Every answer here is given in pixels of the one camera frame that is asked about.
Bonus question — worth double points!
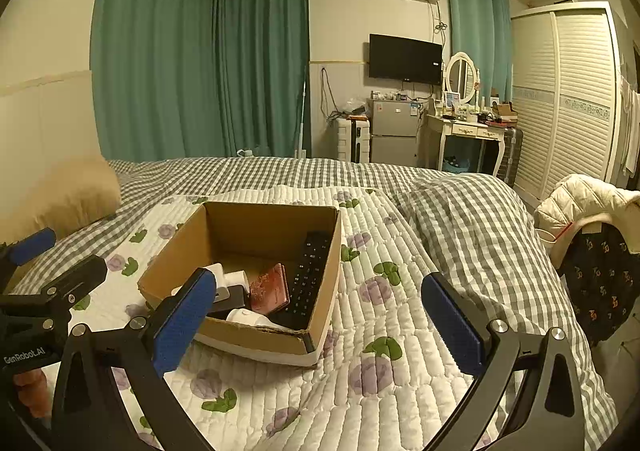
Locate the wide green curtain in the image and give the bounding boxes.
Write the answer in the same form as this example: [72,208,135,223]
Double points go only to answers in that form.
[90,0,310,163]

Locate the beige pillow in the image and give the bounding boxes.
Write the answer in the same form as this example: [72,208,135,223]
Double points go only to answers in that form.
[0,154,122,247]

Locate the narrow green curtain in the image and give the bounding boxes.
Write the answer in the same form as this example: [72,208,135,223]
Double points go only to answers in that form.
[445,0,513,104]

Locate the person's left hand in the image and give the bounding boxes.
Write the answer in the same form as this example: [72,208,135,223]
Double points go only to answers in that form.
[11,367,49,421]

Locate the dark printed garment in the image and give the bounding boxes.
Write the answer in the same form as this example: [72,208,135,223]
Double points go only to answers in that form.
[557,224,640,347]

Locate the oval white mirror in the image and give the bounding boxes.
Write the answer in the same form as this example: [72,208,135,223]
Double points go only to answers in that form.
[445,51,478,104]

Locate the white louvred wardrobe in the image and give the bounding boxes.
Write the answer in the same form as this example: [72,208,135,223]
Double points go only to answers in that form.
[510,1,628,202]

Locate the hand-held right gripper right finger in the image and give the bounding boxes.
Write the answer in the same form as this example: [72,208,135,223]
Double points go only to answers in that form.
[421,272,586,451]

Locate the black rectangular case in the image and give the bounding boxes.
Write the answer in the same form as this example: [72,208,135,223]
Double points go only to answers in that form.
[207,283,251,319]

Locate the white round device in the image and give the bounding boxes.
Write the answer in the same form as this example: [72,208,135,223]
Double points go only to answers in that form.
[225,308,296,332]

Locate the black wall television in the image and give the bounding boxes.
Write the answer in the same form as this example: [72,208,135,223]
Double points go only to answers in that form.
[368,33,444,86]

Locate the black wall cables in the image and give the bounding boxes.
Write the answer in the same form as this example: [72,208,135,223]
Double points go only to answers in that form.
[320,68,342,124]

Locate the white cylindrical bottle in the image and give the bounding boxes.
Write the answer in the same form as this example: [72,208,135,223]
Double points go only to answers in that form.
[202,262,227,289]

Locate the black remote control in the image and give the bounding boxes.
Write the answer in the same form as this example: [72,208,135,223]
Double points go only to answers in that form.
[272,231,333,331]

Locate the white padded jacket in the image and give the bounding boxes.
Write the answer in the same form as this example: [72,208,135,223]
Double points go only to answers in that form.
[533,174,640,257]

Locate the pink red wallet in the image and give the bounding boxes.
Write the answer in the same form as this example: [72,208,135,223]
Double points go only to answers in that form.
[248,263,291,316]

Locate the hanging white clothes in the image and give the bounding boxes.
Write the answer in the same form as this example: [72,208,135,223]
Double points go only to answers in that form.
[617,64,640,177]

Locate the cardboard box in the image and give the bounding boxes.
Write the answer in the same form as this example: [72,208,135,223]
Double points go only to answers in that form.
[137,201,342,368]

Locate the silver fridge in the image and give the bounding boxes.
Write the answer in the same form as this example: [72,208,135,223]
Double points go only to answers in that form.
[367,98,426,167]

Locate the white mop pole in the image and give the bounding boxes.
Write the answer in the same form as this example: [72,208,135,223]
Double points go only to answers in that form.
[297,66,309,158]

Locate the dark suitcase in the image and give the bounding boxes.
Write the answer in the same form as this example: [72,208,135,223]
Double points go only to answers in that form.
[497,126,523,187]

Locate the white floral quilted blanket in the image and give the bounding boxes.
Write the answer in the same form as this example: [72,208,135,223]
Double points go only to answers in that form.
[65,185,501,451]

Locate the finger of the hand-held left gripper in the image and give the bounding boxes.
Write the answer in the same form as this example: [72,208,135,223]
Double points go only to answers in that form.
[0,227,57,282]
[41,256,108,307]

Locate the white dressing table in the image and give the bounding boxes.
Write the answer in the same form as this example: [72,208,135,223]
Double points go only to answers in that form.
[425,104,521,182]

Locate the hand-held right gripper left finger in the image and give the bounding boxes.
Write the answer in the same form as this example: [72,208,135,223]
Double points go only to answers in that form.
[50,268,217,451]

